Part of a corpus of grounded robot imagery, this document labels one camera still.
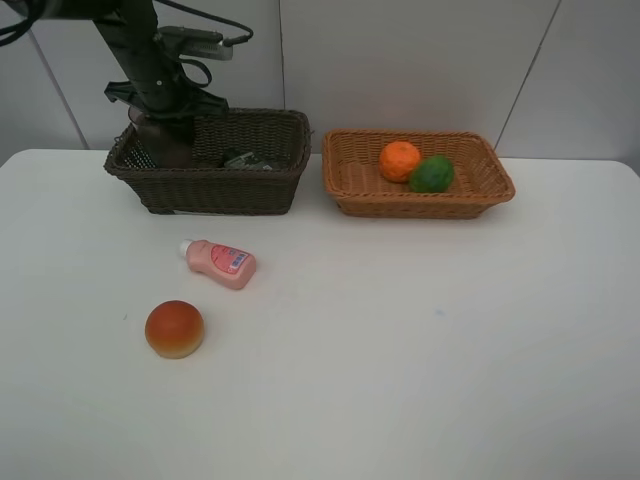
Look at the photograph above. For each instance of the dark brown wicker basket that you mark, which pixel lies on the dark brown wicker basket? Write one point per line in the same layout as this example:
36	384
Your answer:
207	187

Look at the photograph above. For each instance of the orange wicker basket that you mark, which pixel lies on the orange wicker basket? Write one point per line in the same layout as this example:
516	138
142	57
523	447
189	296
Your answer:
352	177

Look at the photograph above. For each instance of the pink lotion bottle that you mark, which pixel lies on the pink lotion bottle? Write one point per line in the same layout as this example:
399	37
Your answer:
228	266

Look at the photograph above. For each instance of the orange mandarin fruit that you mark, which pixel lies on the orange mandarin fruit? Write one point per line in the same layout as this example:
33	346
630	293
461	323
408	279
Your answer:
397	161

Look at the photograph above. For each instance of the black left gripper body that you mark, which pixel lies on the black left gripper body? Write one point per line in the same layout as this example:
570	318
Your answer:
172	98

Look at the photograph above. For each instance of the green lime fruit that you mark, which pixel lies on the green lime fruit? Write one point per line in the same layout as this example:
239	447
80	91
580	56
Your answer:
433	175

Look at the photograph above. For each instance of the round brown bread bun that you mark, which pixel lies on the round brown bread bun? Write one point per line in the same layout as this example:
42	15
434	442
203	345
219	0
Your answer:
174	329

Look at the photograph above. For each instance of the black pump bottle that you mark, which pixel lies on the black pump bottle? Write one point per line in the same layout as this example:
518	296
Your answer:
237	160

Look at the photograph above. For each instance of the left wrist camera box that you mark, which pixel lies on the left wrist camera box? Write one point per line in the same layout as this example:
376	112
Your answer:
177	42

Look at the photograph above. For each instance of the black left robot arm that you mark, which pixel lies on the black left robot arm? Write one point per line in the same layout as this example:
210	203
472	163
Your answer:
152	58

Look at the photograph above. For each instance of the translucent mauve plastic cup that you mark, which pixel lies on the translucent mauve plastic cup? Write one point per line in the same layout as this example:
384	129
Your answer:
169	142

